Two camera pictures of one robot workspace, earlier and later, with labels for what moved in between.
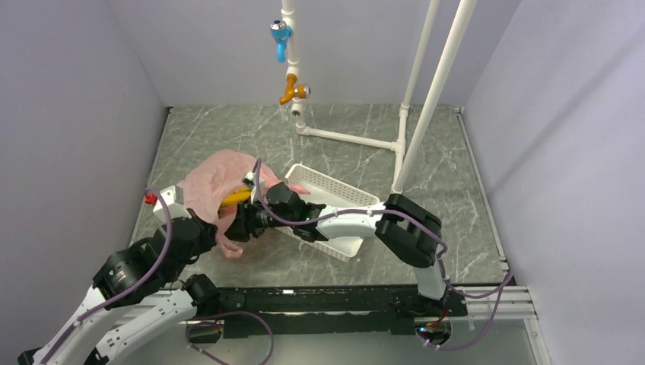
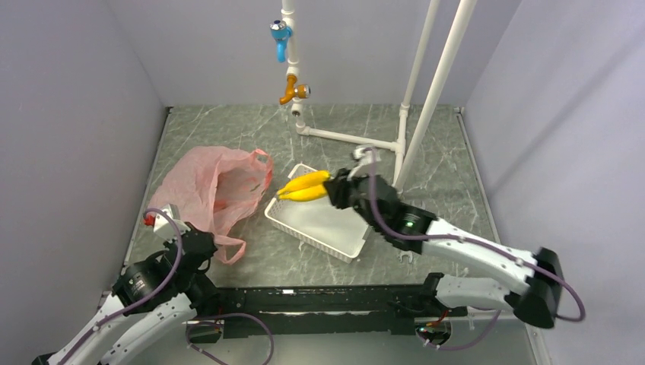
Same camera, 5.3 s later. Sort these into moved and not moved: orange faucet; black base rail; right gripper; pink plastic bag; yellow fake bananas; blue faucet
Moved: right gripper; pink plastic bag; yellow fake bananas
Not moved: blue faucet; orange faucet; black base rail
